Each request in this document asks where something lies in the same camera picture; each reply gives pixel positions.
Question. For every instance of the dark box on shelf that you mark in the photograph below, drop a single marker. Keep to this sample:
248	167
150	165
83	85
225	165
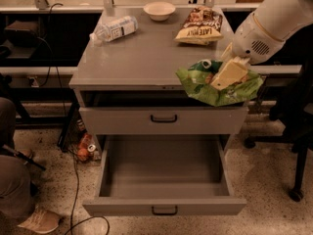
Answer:
22	34

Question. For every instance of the brown yellow chip bag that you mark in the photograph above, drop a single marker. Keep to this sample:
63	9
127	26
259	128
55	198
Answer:
201	27

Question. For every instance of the open grey lower drawer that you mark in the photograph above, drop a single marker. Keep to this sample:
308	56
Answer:
163	175

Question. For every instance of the beige sneaker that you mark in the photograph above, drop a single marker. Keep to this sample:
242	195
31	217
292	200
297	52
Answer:
41	221

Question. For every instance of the green rice chip bag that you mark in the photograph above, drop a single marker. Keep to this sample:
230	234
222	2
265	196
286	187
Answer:
196	82

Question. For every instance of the white bowl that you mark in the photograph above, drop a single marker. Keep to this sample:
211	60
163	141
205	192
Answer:
159	11

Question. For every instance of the grey drawer cabinet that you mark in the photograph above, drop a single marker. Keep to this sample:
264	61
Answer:
138	70

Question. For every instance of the orange cans on floor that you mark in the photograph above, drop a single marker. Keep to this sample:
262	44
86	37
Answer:
86	148

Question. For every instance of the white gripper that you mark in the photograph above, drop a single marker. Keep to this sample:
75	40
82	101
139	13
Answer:
253	40

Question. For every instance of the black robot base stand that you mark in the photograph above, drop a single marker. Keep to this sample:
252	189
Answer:
293	109

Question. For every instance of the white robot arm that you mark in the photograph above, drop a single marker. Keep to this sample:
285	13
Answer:
283	18

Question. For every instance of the clear plastic water bottle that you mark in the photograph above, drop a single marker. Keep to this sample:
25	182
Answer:
115	29

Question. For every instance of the person leg in trousers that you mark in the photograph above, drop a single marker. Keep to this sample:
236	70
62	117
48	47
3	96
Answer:
15	199

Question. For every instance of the grey upper drawer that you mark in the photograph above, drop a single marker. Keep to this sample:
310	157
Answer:
144	121

